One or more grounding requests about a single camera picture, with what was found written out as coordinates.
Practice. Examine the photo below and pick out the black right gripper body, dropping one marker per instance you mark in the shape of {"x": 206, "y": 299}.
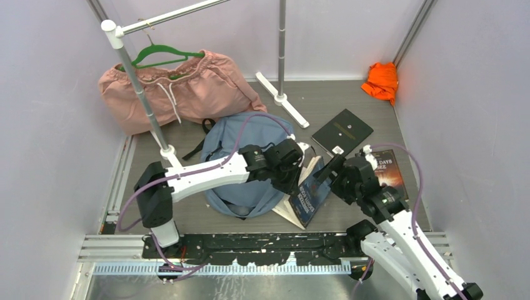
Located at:
{"x": 347, "y": 191}

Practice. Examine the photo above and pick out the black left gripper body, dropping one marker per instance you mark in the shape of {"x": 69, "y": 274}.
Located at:
{"x": 285, "y": 177}

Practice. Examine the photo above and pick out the blue Nineteen Eighty-Four book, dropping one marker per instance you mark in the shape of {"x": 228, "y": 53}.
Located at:
{"x": 301, "y": 208}

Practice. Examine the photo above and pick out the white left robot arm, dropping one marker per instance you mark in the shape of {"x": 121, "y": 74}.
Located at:
{"x": 159, "y": 192}

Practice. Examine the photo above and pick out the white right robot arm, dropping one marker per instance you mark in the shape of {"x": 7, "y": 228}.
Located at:
{"x": 393, "y": 238}

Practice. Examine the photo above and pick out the Three Days to See book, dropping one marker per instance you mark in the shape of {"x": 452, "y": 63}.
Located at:
{"x": 388, "y": 171}

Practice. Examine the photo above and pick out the black notebook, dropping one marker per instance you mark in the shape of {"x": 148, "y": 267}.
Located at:
{"x": 342, "y": 134}

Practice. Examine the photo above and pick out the orange cloth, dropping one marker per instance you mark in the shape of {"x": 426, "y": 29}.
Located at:
{"x": 382, "y": 82}

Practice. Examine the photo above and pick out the green clothes hanger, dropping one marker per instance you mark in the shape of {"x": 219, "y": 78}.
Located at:
{"x": 157, "y": 55}

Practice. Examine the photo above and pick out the metal clothes rack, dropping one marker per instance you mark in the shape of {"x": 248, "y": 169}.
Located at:
{"x": 115, "y": 33}

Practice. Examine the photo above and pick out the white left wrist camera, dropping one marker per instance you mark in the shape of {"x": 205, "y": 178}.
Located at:
{"x": 303, "y": 146}

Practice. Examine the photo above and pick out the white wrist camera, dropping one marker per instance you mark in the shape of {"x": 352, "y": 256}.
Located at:
{"x": 367, "y": 153}
{"x": 303, "y": 146}

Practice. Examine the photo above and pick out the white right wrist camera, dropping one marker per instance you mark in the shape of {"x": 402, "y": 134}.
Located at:
{"x": 367, "y": 153}

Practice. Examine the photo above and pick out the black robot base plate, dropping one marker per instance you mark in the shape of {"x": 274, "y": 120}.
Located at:
{"x": 265, "y": 249}

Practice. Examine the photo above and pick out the pink drawstring shorts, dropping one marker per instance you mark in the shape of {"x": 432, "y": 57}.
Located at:
{"x": 208, "y": 87}

